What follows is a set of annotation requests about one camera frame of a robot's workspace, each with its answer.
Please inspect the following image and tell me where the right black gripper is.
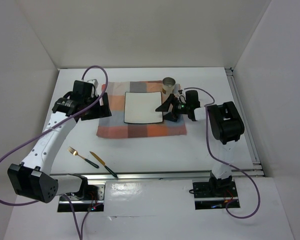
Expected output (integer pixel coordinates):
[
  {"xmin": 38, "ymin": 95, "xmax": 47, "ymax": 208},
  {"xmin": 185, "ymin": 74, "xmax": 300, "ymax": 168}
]
[{"xmin": 155, "ymin": 93, "xmax": 190, "ymax": 122}]

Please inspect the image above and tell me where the checkered orange blue cloth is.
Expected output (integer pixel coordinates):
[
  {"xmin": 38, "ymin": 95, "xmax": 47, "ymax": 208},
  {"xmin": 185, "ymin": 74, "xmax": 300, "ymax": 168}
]
[{"xmin": 96, "ymin": 80, "xmax": 187, "ymax": 139}]

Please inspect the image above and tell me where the square white plate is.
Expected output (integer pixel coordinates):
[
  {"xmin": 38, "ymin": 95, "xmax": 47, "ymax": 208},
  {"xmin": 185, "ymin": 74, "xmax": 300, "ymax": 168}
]
[{"xmin": 124, "ymin": 92, "xmax": 163, "ymax": 125}]

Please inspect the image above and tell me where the metal cup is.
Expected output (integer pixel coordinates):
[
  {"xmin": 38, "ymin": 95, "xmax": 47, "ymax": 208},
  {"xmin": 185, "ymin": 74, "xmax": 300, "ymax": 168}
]
[{"xmin": 162, "ymin": 77, "xmax": 176, "ymax": 95}]

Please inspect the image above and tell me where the gold knife green handle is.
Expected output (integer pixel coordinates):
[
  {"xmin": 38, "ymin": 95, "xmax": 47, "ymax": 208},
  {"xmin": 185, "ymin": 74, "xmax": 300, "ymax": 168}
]
[{"xmin": 90, "ymin": 151, "xmax": 119, "ymax": 179}]

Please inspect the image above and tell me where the gold fork green handle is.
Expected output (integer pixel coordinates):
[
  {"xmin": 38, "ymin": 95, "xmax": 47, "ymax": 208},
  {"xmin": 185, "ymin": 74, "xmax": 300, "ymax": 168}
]
[{"xmin": 67, "ymin": 146, "xmax": 99, "ymax": 169}]

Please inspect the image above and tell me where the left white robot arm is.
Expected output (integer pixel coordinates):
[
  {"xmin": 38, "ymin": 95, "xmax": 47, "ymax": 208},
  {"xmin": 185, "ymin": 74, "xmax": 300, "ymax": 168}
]
[{"xmin": 7, "ymin": 79, "xmax": 112, "ymax": 203}]

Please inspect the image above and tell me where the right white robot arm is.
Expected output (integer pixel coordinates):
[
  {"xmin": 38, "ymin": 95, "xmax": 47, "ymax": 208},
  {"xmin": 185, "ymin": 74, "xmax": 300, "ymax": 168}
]
[{"xmin": 155, "ymin": 87, "xmax": 245, "ymax": 196}]

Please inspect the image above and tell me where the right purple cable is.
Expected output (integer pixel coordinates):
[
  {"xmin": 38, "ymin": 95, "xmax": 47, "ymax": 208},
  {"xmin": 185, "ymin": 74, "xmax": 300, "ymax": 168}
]
[{"xmin": 181, "ymin": 86, "xmax": 262, "ymax": 220}]

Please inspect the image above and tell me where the aluminium rail right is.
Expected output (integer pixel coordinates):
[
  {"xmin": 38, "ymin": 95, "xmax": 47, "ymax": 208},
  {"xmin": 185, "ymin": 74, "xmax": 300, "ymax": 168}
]
[{"xmin": 224, "ymin": 68, "xmax": 264, "ymax": 172}]

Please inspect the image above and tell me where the aluminium rail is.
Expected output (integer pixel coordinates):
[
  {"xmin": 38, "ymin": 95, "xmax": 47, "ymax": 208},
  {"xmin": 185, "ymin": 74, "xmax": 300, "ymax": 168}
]
[
  {"xmin": 49, "ymin": 169, "xmax": 266, "ymax": 182},
  {"xmin": 224, "ymin": 68, "xmax": 264, "ymax": 172}
]

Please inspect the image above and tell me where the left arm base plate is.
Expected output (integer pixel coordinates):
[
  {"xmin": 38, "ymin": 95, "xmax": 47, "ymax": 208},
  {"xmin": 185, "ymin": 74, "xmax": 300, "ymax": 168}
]
[{"xmin": 66, "ymin": 183, "xmax": 106, "ymax": 213}]

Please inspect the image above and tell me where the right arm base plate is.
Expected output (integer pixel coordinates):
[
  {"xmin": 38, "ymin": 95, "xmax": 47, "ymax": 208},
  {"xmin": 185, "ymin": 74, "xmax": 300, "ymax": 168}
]
[{"xmin": 188, "ymin": 181, "xmax": 241, "ymax": 210}]

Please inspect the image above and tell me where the aluminium rail front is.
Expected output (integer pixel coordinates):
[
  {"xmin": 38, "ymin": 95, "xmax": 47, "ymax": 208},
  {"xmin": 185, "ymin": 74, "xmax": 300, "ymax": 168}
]
[{"xmin": 49, "ymin": 169, "xmax": 266, "ymax": 182}]

